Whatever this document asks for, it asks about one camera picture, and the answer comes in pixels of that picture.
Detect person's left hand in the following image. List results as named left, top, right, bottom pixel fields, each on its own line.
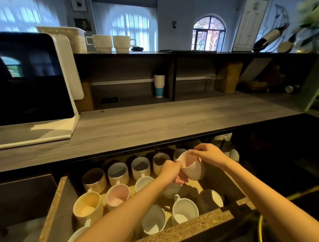
left=158, top=160, right=190, bottom=185

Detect person's right hand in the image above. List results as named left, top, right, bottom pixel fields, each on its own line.
left=188, top=143, right=231, bottom=169

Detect pink ribbed cup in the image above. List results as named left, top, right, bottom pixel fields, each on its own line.
left=176, top=150, right=206, bottom=181

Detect person's right forearm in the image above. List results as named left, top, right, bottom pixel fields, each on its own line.
left=221, top=157, right=319, bottom=242

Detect person's left forearm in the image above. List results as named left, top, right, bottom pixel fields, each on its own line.
left=76, top=173, right=175, bottom=242

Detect stack of white cups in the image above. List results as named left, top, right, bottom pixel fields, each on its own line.
left=212, top=133, right=240, bottom=162

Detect wooden drawer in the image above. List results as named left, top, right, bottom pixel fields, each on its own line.
left=39, top=149, right=257, bottom=242

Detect cluster of ceramic mugs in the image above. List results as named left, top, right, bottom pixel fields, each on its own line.
left=67, top=148, right=225, bottom=242

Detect clear plastic cup stack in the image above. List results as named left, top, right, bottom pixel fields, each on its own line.
left=204, top=75, right=216, bottom=91

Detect stack of paper cups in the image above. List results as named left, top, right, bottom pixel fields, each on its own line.
left=154, top=74, right=165, bottom=98

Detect brown cork board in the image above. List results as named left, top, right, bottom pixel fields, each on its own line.
left=215, top=61, right=244, bottom=94

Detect woven basket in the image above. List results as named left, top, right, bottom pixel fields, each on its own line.
left=245, top=79, right=272, bottom=92

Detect dark wooden shelf unit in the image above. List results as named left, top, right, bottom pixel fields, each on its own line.
left=73, top=51, right=319, bottom=111

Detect arched stained glass window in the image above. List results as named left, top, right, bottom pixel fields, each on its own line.
left=191, top=16, right=227, bottom=52

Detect white stackable mug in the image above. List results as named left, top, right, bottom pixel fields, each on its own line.
left=85, top=35, right=113, bottom=53
left=112, top=35, right=137, bottom=53

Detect dark wine bottle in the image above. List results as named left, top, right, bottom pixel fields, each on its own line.
left=253, top=23, right=290, bottom=53

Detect framed menu board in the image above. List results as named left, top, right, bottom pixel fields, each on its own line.
left=231, top=0, right=270, bottom=52

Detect wine bottle with light label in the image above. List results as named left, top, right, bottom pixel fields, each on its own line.
left=277, top=34, right=298, bottom=53

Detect white curtained window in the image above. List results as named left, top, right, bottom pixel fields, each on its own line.
left=107, top=5, right=158, bottom=52

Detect white perforated basket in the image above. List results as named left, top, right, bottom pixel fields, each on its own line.
left=36, top=26, right=88, bottom=54

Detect dark framed photo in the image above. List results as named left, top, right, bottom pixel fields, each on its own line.
left=74, top=18, right=92, bottom=32

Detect white flower bouquet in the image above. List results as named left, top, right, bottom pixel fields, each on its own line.
left=293, top=0, right=319, bottom=48

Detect black screen terminal white stand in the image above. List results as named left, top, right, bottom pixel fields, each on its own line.
left=0, top=32, right=85, bottom=150

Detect framed picture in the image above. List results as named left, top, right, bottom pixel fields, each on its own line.
left=71, top=0, right=88, bottom=12

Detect yellow hose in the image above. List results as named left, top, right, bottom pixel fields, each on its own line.
left=258, top=214, right=265, bottom=242

